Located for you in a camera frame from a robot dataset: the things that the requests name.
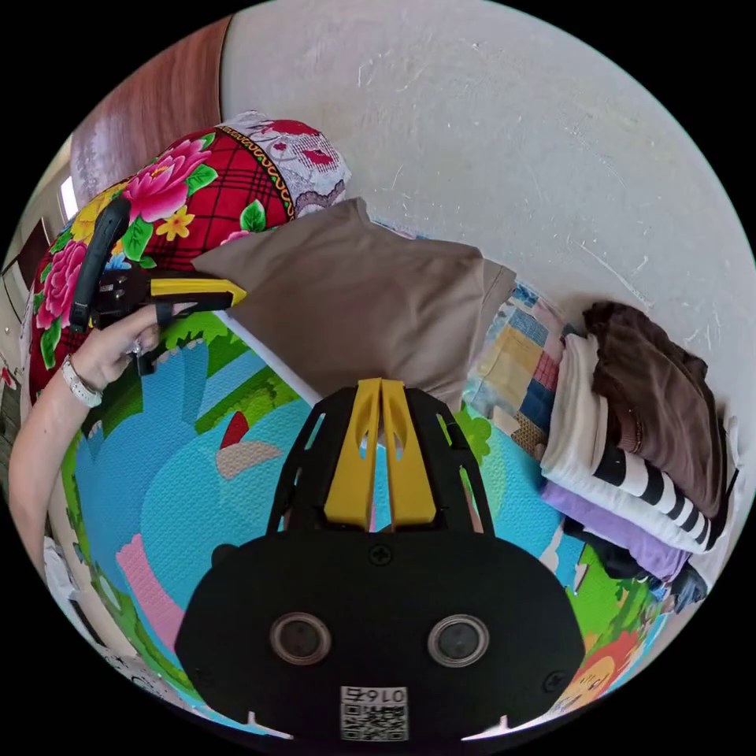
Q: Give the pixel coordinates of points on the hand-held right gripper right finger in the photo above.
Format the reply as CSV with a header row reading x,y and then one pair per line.
x,y
407,478

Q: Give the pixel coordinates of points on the person's left forearm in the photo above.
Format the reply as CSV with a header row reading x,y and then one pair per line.
x,y
41,449

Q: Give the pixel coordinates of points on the pile of clothes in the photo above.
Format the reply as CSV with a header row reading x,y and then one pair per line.
x,y
644,425

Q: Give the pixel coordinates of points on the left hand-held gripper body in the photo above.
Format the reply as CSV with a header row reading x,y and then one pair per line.
x,y
121,295

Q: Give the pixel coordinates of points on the person's left hand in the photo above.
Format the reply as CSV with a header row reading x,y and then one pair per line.
x,y
115,348

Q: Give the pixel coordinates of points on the white lace pillow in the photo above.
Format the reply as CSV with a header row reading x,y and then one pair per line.
x,y
301,159

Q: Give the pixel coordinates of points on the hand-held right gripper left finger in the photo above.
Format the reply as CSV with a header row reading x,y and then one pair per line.
x,y
354,472

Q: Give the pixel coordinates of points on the khaki t-shirt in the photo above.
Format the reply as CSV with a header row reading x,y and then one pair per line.
x,y
366,307

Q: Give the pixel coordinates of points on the bed with colourful cartoon mat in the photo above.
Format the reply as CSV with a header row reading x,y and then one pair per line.
x,y
177,472

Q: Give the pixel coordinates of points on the red floral rolled blanket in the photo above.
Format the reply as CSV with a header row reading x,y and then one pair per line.
x,y
195,195

